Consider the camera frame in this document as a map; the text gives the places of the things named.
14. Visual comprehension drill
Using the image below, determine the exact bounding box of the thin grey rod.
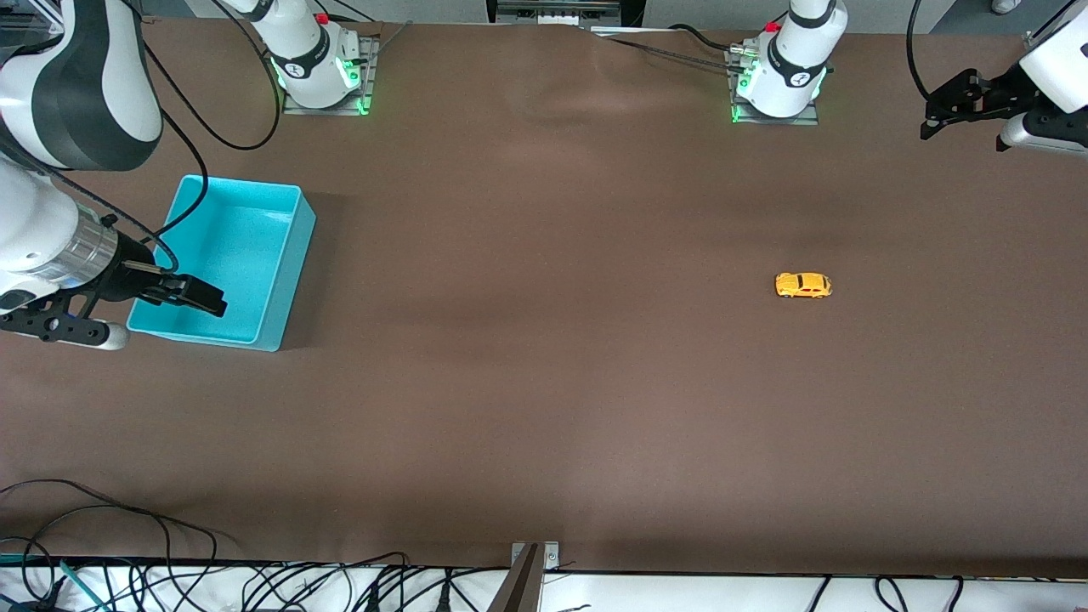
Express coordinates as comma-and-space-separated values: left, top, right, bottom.
361, 20, 414, 67

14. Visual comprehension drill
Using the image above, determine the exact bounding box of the grey camera pole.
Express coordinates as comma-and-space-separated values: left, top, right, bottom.
488, 544, 545, 612

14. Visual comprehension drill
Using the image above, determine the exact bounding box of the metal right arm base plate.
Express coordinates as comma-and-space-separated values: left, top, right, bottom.
283, 34, 376, 117

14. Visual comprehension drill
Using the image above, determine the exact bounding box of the grey power strip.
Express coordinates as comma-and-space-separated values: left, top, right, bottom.
493, 0, 626, 25

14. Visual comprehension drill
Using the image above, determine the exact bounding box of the black cable to arm base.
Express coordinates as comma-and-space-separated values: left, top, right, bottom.
605, 24, 751, 77

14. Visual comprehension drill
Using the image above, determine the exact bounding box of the teal plastic bin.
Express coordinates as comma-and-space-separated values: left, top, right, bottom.
126, 174, 317, 353

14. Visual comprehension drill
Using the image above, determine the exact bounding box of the long looping black cable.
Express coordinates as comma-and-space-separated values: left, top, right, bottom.
0, 479, 220, 589

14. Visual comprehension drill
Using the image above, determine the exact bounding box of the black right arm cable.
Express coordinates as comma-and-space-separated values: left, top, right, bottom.
140, 0, 283, 273

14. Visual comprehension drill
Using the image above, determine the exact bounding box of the small metal mounting plate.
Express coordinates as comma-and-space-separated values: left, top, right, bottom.
510, 541, 561, 572

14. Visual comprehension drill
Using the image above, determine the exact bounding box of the yellow beetle toy car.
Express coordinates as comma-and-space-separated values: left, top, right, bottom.
774, 271, 833, 300

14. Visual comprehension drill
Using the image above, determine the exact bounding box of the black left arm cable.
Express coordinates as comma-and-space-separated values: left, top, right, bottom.
904, 0, 938, 105

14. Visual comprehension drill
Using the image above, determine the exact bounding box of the teal green cable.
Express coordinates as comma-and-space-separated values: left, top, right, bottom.
58, 558, 113, 612

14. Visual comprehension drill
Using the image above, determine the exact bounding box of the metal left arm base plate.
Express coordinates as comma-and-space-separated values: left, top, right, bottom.
729, 47, 820, 127

